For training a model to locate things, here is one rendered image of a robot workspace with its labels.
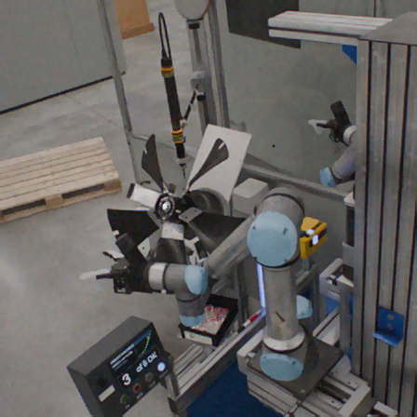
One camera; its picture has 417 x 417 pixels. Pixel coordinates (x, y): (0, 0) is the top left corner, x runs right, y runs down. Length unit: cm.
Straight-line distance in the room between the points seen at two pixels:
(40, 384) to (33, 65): 505
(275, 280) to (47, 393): 222
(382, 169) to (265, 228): 33
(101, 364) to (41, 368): 193
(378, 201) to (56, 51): 663
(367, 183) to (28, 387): 251
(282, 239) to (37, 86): 668
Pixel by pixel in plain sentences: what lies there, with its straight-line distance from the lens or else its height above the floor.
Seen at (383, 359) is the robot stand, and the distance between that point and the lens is 181.
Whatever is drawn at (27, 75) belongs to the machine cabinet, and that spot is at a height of 39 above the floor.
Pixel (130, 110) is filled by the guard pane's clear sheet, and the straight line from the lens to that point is 355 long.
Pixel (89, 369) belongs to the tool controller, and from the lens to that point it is 163.
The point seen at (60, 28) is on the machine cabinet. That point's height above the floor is 85.
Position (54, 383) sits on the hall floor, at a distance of 344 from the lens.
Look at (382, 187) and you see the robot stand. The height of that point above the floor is 166.
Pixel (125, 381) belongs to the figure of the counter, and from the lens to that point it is 170.
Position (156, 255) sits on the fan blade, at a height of 105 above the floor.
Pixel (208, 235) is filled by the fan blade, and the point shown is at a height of 117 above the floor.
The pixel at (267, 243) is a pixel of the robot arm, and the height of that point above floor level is 163.
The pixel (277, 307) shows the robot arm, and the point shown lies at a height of 141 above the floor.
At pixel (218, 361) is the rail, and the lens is 211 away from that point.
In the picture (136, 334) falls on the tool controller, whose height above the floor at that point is 125.
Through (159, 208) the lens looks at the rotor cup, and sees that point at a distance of 231.
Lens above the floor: 239
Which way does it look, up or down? 31 degrees down
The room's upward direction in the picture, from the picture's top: 8 degrees counter-clockwise
